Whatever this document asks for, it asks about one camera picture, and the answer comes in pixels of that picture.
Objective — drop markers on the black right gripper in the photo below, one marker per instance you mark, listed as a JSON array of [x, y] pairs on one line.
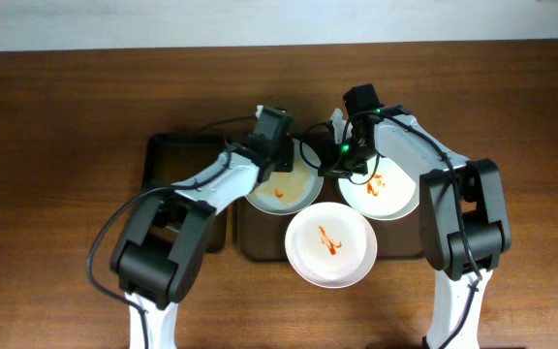
[[335, 169]]

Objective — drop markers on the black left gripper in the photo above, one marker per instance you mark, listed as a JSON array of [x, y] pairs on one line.
[[285, 158]]

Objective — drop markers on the grey-white plate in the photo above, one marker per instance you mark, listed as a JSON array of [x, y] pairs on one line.
[[288, 193]]

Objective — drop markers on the pink-white plate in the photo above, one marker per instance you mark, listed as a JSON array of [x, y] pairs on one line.
[[331, 245]]

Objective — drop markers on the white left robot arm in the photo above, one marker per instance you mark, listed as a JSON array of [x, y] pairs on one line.
[[159, 253]]

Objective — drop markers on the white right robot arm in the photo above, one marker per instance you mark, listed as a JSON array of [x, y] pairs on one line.
[[464, 227]]

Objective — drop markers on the large brown serving tray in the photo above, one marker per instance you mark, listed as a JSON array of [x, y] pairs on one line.
[[260, 235]]

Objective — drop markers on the cream dirty plate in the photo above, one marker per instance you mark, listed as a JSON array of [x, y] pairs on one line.
[[385, 193]]

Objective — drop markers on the small black tray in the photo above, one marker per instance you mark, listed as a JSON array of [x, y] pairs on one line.
[[172, 158]]

